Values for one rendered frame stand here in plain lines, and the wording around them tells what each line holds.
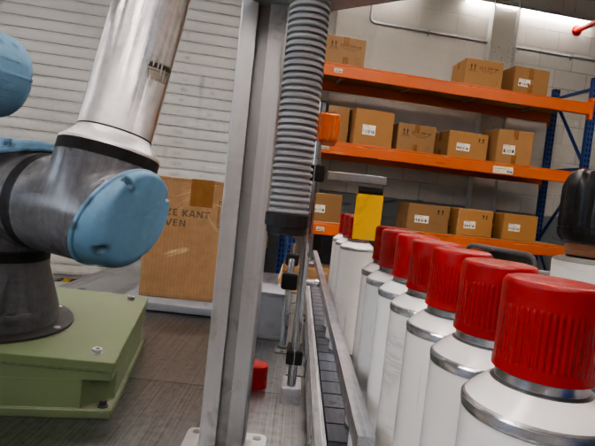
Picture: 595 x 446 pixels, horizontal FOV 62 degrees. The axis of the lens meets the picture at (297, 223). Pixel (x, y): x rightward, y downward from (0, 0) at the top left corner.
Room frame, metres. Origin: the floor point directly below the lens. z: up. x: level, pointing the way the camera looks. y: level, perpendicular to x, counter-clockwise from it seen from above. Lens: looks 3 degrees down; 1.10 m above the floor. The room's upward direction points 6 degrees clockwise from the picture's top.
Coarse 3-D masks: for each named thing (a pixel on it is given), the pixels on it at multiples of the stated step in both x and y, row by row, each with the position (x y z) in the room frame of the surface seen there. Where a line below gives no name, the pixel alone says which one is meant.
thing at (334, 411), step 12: (312, 288) 1.22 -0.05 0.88; (312, 300) 1.09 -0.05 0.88; (324, 312) 0.98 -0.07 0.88; (324, 336) 0.80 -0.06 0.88; (324, 348) 0.74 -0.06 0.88; (324, 360) 0.68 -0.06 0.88; (324, 372) 0.64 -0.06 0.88; (336, 372) 0.64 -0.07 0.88; (324, 384) 0.59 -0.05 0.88; (336, 384) 0.60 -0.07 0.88; (324, 396) 0.56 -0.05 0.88; (336, 396) 0.56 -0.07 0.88; (324, 408) 0.52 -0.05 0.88; (336, 408) 0.53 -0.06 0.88; (324, 420) 0.56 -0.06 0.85; (336, 420) 0.50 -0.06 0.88; (336, 432) 0.47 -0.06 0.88; (348, 432) 0.47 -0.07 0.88; (336, 444) 0.45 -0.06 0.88
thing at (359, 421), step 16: (320, 272) 0.97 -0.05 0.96; (320, 288) 0.84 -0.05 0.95; (336, 320) 0.59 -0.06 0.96; (336, 336) 0.52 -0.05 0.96; (336, 352) 0.46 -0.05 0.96; (336, 368) 0.45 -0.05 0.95; (352, 368) 0.42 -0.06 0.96; (352, 384) 0.38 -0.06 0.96; (352, 400) 0.35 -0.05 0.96; (352, 416) 0.33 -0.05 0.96; (368, 416) 0.33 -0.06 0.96; (352, 432) 0.32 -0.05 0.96; (368, 432) 0.30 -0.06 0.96
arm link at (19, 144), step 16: (0, 144) 0.56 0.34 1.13; (16, 144) 0.57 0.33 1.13; (32, 144) 0.58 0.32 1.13; (48, 144) 0.60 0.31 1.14; (0, 160) 0.56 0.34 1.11; (16, 160) 0.57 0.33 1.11; (32, 160) 0.56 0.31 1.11; (0, 176) 0.55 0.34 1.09; (16, 176) 0.55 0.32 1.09; (0, 192) 0.54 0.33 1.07; (0, 208) 0.54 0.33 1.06; (0, 224) 0.55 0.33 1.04; (0, 240) 0.57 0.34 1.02; (16, 240) 0.56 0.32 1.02
